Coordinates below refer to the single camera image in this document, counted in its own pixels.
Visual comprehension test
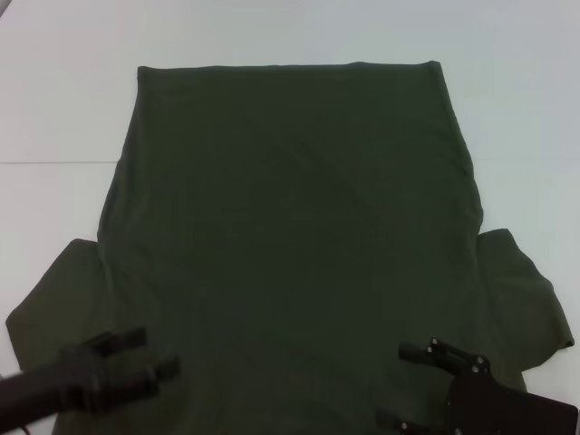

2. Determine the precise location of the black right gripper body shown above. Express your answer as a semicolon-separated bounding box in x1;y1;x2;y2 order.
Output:
446;356;579;435

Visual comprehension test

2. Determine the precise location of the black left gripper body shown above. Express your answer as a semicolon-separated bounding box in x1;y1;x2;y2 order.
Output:
0;344;160;425

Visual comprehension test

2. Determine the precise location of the dark green shirt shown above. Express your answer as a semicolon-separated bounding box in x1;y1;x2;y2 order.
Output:
5;60;575;435

